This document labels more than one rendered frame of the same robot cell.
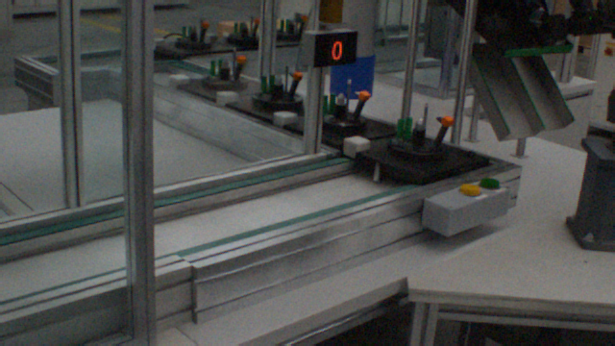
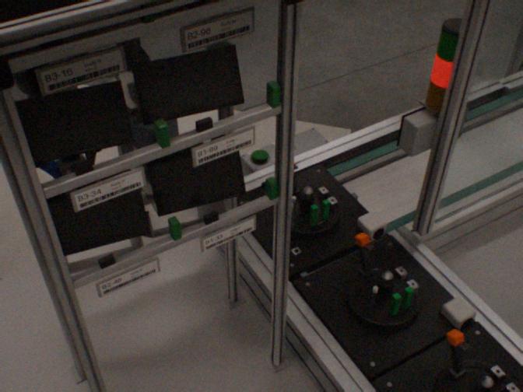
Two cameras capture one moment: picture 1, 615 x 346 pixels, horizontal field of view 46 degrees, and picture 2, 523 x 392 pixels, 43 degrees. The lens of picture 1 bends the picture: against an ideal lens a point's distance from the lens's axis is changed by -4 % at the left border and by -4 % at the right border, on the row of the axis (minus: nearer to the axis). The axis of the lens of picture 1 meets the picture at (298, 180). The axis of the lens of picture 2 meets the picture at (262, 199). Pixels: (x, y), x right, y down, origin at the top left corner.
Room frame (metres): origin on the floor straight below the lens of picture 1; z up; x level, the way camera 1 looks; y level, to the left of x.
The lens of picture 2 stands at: (2.58, -0.17, 1.96)
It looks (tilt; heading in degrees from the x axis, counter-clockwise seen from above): 45 degrees down; 191
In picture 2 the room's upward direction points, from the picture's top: straight up
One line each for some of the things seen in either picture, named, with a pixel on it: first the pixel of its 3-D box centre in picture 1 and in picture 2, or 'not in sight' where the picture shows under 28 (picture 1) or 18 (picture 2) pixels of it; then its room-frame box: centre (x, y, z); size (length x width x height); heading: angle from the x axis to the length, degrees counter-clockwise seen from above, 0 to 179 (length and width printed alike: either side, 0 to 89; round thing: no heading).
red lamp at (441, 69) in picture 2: not in sight; (447, 68); (1.58, -0.04, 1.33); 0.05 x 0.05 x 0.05
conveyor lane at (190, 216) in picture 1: (310, 200); (418, 191); (1.44, -0.03, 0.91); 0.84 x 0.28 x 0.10; 133
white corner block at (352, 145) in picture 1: (356, 147); (371, 226); (1.63, -0.13, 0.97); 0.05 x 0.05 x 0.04; 43
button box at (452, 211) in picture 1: (467, 206); (285, 157); (1.40, -0.35, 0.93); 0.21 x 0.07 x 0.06; 133
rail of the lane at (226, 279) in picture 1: (381, 224); (363, 151); (1.32, -0.16, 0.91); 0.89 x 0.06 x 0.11; 133
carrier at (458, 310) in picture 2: (340, 109); (385, 285); (1.81, -0.09, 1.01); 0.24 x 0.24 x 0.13; 43
